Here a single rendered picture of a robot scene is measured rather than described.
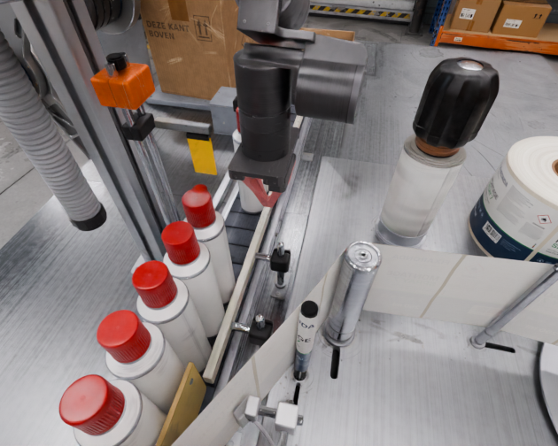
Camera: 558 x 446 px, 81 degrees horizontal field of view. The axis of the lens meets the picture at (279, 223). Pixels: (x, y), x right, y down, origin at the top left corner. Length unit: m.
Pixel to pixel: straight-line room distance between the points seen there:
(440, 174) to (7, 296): 0.73
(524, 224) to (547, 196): 0.05
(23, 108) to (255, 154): 0.21
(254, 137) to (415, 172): 0.24
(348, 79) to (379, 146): 0.62
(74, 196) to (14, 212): 2.02
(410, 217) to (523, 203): 0.16
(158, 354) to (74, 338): 0.32
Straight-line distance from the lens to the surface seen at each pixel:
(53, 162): 0.35
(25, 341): 0.68
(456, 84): 0.45
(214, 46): 0.99
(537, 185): 0.60
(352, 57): 0.33
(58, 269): 0.73
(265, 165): 0.37
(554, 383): 0.58
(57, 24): 0.41
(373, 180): 0.73
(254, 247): 0.54
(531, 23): 4.34
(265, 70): 0.33
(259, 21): 0.33
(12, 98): 0.32
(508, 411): 0.55
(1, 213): 2.42
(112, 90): 0.38
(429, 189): 0.52
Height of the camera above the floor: 1.34
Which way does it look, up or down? 48 degrees down
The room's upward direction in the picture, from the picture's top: straight up
